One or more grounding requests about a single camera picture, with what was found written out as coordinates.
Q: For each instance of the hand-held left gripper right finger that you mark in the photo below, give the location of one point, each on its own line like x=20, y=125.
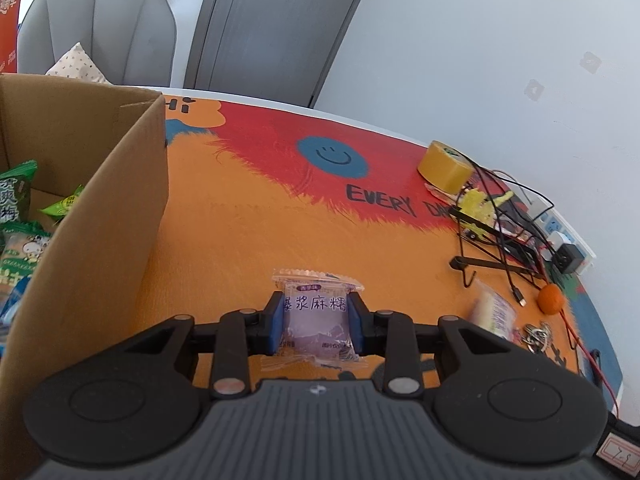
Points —
x=355, y=321

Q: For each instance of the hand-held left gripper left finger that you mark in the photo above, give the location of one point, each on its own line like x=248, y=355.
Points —
x=274, y=321

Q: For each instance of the purple snack packet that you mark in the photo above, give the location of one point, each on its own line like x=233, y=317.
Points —
x=316, y=320

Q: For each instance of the brown cardboard box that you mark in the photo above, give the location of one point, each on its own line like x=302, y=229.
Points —
x=100, y=240

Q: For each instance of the white yellow snack packet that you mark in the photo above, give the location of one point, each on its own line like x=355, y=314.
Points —
x=492, y=312

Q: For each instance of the colourful printed table mat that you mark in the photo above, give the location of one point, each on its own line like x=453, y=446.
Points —
x=250, y=185

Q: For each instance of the black metal stand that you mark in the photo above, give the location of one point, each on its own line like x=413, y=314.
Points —
x=492, y=265

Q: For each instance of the small orange tangerine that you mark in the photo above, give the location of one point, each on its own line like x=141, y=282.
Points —
x=551, y=299

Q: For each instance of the yellow toy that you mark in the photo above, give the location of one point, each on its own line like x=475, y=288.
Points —
x=482, y=207

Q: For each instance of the yellow tape roll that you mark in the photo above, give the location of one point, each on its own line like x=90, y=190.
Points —
x=442, y=170

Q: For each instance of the black charger plug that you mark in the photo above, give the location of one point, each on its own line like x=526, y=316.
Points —
x=569, y=259

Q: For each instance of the white charger plug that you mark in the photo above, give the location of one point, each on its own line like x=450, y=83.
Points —
x=560, y=239

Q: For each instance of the white power strip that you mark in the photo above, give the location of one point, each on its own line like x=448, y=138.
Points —
x=575, y=232

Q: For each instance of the small green snack packet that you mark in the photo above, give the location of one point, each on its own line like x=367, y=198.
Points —
x=62, y=204

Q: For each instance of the white green cartoon snack packet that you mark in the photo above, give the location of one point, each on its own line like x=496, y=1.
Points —
x=22, y=252

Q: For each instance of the blue snack packet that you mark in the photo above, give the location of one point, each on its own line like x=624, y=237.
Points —
x=12, y=300

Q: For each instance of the grey door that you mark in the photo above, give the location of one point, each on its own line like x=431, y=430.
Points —
x=270, y=35

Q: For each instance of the dotted beige cushion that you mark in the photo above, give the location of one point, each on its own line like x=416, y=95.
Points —
x=75, y=66

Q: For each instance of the grey chair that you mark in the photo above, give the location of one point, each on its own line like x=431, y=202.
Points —
x=110, y=30

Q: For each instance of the white and orange paper bag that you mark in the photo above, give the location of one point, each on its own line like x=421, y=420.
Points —
x=11, y=20

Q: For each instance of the clear wall hook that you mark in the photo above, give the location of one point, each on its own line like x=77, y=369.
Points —
x=591, y=62
x=535, y=90

